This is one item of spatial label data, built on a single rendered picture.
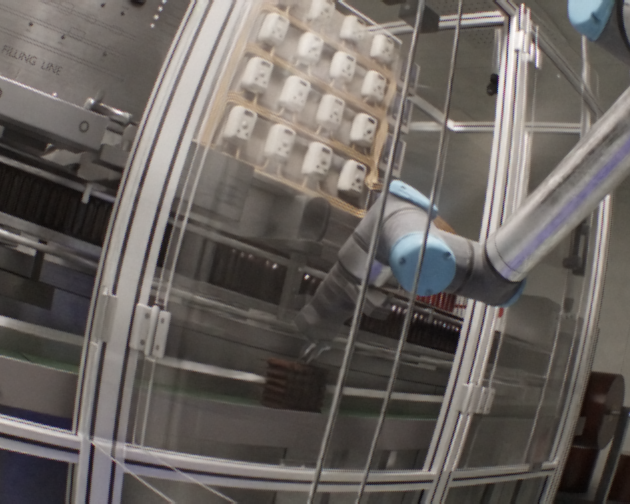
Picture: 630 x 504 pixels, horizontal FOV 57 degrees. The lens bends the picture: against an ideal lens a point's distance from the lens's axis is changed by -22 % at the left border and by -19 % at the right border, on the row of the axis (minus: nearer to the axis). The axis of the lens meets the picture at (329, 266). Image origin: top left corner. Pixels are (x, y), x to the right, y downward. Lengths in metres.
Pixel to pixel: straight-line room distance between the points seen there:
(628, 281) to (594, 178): 4.91
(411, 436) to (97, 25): 1.17
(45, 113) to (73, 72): 0.46
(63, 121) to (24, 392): 0.43
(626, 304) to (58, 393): 5.23
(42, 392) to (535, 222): 0.76
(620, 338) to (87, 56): 5.00
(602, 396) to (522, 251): 2.18
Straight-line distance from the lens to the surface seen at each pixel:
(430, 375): 1.92
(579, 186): 0.94
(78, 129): 1.06
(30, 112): 1.03
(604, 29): 0.72
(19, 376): 0.93
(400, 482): 1.38
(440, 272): 1.05
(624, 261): 5.88
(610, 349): 5.75
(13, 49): 1.45
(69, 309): 1.22
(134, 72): 1.56
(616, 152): 0.89
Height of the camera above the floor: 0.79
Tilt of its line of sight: 7 degrees up
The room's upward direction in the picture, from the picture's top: 13 degrees clockwise
